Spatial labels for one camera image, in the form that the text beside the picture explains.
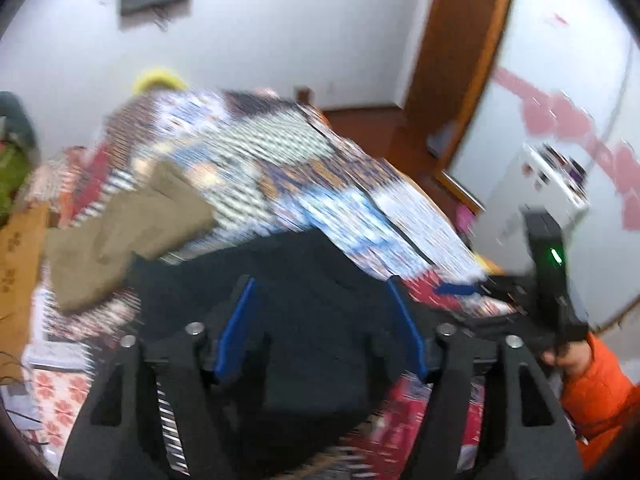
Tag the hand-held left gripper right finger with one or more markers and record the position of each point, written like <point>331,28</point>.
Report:
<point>410,330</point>

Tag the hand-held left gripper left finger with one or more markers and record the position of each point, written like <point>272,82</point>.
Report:
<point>235,330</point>

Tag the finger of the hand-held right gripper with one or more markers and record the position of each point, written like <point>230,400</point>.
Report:
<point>456,290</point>

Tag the black pants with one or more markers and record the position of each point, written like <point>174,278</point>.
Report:
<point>310,280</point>

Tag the person's right forearm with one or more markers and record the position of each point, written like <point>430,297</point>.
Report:
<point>605,400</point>

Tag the khaki pants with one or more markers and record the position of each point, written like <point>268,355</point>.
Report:
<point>130,230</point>

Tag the person's right hand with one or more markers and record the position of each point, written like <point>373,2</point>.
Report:
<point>570,360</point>

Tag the pink slipper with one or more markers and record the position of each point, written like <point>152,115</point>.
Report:
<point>466,220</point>

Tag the white stickered suitcase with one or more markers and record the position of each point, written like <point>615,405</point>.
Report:
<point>530,195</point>

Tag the blue grey cloth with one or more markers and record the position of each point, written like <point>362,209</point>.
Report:
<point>440,140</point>

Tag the pink heart stickers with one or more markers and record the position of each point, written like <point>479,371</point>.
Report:
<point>560,120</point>

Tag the patchwork printed bedspread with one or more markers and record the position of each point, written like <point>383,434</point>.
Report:
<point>310,160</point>

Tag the white sliding wardrobe door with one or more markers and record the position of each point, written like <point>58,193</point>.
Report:
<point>565,60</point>

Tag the brown wooden door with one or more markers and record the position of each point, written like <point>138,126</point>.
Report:
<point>450,60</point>

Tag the small red sticker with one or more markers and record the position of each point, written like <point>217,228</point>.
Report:
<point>557,19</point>

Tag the yellow foam tube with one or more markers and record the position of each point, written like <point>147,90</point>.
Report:
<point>157,79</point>

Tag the green storage bag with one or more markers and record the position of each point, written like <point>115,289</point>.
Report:
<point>11,185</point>

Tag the grey plush pillow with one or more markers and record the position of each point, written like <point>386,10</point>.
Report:
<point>17,120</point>

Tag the white wall socket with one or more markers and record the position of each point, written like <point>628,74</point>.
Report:
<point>330,89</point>

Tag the wooden bed post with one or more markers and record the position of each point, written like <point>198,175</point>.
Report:
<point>306,96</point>

